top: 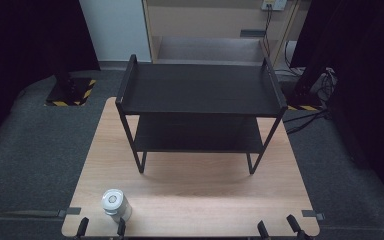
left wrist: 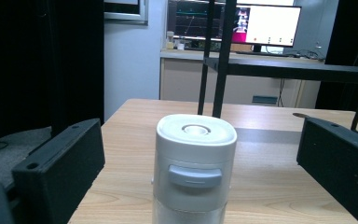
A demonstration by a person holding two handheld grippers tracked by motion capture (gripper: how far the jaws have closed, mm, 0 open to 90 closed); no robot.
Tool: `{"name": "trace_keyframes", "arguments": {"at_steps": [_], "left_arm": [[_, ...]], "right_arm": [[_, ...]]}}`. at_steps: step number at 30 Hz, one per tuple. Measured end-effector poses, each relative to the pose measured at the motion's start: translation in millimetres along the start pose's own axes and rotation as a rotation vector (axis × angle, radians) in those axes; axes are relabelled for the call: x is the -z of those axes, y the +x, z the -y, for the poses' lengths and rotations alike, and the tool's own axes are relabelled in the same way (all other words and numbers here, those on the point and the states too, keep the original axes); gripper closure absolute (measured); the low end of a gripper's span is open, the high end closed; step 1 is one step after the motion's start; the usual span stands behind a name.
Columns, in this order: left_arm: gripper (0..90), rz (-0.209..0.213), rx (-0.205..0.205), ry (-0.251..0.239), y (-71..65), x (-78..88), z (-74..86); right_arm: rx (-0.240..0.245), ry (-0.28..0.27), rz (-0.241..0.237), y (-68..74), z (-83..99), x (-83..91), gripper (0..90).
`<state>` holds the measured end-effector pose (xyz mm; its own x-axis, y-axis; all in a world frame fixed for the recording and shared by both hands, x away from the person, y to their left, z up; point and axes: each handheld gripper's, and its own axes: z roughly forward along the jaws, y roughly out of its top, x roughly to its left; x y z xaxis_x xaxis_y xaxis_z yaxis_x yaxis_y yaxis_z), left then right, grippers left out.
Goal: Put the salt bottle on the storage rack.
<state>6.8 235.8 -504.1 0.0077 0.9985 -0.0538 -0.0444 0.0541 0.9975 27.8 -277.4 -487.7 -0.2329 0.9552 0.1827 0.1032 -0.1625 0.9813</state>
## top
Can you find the black power cable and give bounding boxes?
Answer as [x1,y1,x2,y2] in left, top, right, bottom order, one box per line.
[262,4,274,57]

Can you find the black two-tier shelf rack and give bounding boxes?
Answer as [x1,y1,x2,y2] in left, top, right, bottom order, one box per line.
[114,53,288,175]

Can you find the white panel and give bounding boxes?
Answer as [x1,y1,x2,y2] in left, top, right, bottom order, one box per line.
[78,0,153,63]

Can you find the black stand base striped tape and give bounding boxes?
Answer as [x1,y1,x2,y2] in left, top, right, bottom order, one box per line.
[45,68,97,107]
[285,71,328,112]

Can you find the tangled cable bundle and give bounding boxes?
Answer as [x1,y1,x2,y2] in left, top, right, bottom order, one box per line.
[309,67,339,103]

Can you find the white cylindrical bottle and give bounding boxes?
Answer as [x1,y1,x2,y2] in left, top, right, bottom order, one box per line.
[100,188,133,224]

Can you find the light wooden cabinet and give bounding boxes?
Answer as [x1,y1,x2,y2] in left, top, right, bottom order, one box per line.
[142,0,303,67]

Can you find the white power strip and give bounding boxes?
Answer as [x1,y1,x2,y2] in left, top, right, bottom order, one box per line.
[261,0,288,11]

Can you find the dark curtain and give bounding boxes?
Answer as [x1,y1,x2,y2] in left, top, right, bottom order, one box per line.
[0,0,101,153]
[289,0,384,212]

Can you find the black floor cables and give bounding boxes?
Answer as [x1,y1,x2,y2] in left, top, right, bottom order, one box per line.
[282,109,332,136]

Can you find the grey tape piece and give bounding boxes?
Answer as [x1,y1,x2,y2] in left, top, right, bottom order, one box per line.
[57,206,82,219]
[301,209,326,221]

